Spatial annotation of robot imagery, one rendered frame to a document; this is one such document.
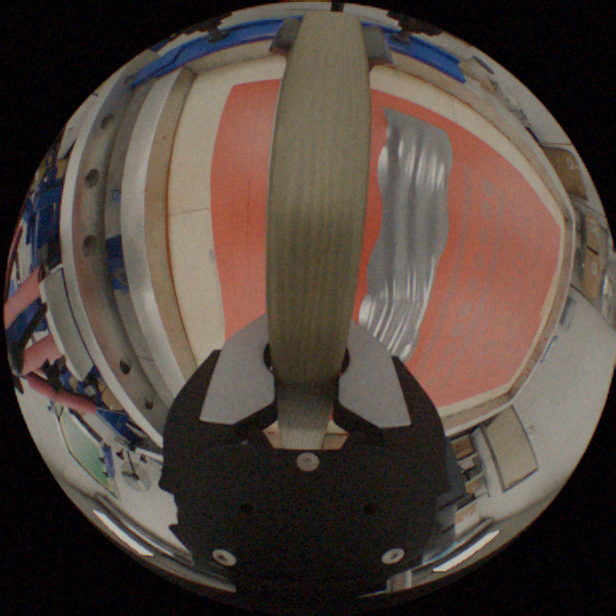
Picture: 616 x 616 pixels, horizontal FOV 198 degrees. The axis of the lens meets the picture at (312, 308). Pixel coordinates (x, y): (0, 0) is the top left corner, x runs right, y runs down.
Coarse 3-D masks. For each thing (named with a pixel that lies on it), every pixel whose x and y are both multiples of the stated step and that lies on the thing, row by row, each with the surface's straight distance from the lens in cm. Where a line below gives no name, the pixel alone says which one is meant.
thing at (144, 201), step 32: (192, 64) 26; (224, 64) 26; (384, 64) 25; (416, 64) 24; (160, 96) 23; (480, 96) 28; (160, 128) 21; (512, 128) 32; (128, 160) 22; (160, 160) 20; (544, 160) 41; (128, 192) 20; (160, 192) 20; (128, 224) 20; (160, 224) 20; (128, 256) 21; (160, 256) 20; (160, 288) 20; (160, 320) 20; (160, 352) 24; (544, 352) 64; (448, 416) 47; (480, 416) 53
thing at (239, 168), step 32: (256, 96) 20; (384, 96) 21; (224, 128) 20; (256, 128) 18; (384, 128) 19; (448, 128) 24; (224, 160) 18; (256, 160) 17; (480, 160) 26; (224, 192) 18; (256, 192) 17; (448, 192) 21; (512, 192) 31; (224, 224) 18; (256, 224) 17; (544, 224) 43; (224, 256) 18; (256, 256) 17; (448, 256) 21; (544, 288) 48
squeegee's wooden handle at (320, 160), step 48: (336, 48) 9; (288, 96) 7; (336, 96) 7; (288, 144) 6; (336, 144) 6; (288, 192) 6; (336, 192) 6; (288, 240) 6; (336, 240) 6; (288, 288) 6; (336, 288) 6; (288, 336) 7; (336, 336) 7; (288, 384) 9; (336, 384) 9; (288, 432) 13
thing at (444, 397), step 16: (224, 288) 19; (240, 288) 19; (256, 288) 18; (224, 304) 20; (240, 304) 19; (256, 304) 19; (432, 304) 22; (240, 320) 20; (432, 320) 23; (528, 336) 51; (416, 352) 25; (512, 368) 55; (464, 384) 39; (480, 384) 45; (496, 384) 53; (432, 400) 37; (448, 400) 40
